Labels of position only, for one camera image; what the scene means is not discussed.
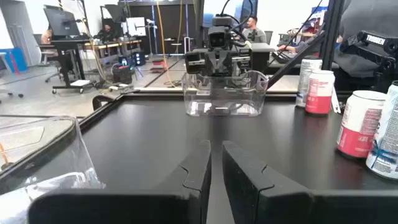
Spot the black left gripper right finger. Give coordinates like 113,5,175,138
221,139,398,224

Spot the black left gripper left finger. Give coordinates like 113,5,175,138
27,139,213,224

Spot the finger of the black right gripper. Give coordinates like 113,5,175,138
205,52,221,77
220,52,234,77

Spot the pink bottle with white cap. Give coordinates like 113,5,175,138
336,90,388,159

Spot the blue and white soda can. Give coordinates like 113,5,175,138
366,80,398,180
295,57,323,108

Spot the clear plastic bin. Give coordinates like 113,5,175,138
181,70,270,118
0,115,106,224

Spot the person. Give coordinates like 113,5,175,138
40,29,54,46
95,23,123,44
241,16,267,44

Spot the wooden table board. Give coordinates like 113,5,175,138
133,73,301,93

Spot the white screen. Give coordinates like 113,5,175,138
125,16,147,37

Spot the black basket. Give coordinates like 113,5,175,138
111,63,134,85

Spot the wooden desk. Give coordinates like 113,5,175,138
84,39,143,58

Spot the black standing desk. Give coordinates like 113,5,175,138
49,37,94,95

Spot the black monitor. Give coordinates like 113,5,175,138
43,5,82,39

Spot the person's leg with shoe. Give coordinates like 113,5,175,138
276,0,398,78

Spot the blue panel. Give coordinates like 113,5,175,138
0,47,28,74

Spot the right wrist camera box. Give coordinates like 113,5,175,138
207,26,233,50

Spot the black diagonal frame strut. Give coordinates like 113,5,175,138
266,30,327,90

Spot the short black frame brace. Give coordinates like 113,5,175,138
91,93,118,112

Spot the black upright frame post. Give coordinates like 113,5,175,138
321,0,346,71

